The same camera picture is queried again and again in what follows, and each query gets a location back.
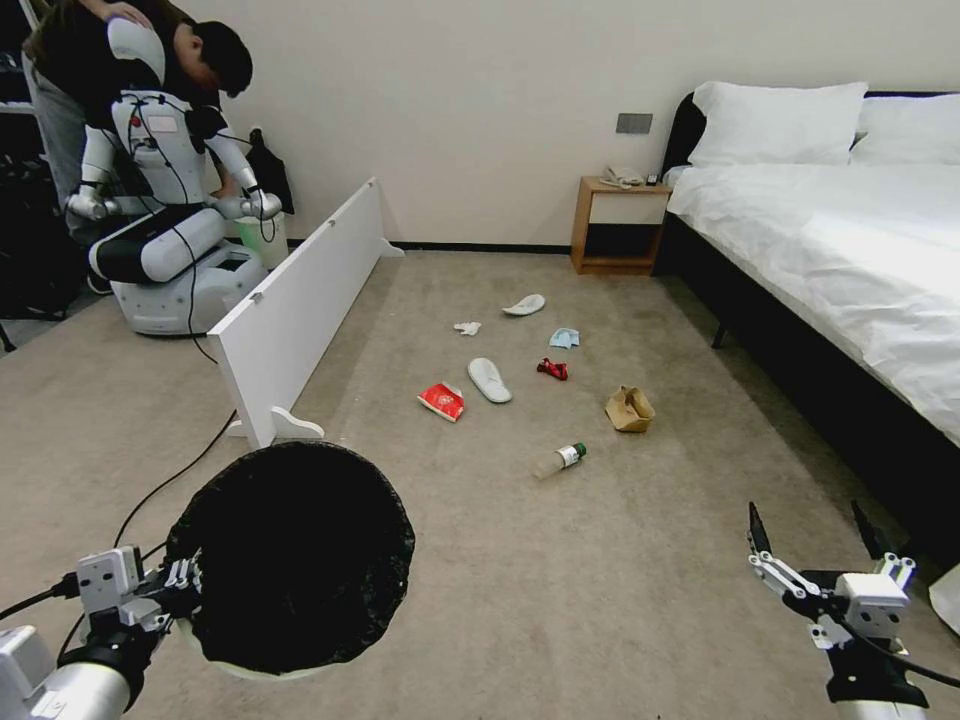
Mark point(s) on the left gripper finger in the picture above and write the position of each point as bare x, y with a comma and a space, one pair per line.
184, 574
148, 616

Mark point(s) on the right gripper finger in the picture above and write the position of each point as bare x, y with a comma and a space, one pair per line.
772, 570
892, 571

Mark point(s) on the trash bin with black bag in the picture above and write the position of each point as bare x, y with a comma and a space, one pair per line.
292, 555

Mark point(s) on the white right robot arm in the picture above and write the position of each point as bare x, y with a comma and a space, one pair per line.
877, 711

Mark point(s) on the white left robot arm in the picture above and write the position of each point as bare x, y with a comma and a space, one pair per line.
79, 694

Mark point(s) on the pale green trash bin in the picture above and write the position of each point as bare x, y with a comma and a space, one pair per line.
262, 244

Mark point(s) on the white paper sheet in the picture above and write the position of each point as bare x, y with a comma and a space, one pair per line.
946, 592

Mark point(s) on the crumpled brown paper bag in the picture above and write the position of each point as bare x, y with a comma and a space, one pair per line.
630, 411

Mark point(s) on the bottle with green cap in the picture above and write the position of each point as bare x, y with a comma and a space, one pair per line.
561, 459

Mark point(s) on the white partition board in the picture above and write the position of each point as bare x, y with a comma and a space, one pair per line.
300, 315

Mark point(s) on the crumpled red wrapper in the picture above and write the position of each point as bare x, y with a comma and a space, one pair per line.
552, 368

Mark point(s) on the red paper carton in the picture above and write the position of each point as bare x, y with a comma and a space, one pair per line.
442, 402

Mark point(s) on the light blue crumpled cloth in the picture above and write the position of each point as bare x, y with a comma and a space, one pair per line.
564, 338

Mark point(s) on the white duvet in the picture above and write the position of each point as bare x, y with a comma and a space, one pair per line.
840, 255

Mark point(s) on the white slipper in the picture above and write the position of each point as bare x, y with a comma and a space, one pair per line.
489, 380
523, 306

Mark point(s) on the crumpled white tissue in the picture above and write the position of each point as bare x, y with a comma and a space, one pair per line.
467, 328

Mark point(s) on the wooden nightstand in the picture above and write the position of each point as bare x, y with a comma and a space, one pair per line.
619, 225

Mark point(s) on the white humanoid wheeled robot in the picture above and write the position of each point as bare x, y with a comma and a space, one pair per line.
161, 172

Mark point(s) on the black hanging bag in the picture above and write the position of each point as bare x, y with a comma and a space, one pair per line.
271, 172

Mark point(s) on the white desk telephone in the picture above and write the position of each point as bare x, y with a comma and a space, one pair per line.
621, 175

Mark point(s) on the white pillow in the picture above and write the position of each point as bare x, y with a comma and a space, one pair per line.
911, 131
776, 124

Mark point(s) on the person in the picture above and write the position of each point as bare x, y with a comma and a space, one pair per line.
217, 56
56, 120

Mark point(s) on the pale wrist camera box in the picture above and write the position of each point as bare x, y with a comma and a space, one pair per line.
111, 579
872, 604

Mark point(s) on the black bed frame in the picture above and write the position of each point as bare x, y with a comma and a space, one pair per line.
787, 330

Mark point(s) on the grey wall switch panel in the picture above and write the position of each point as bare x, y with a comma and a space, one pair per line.
634, 123

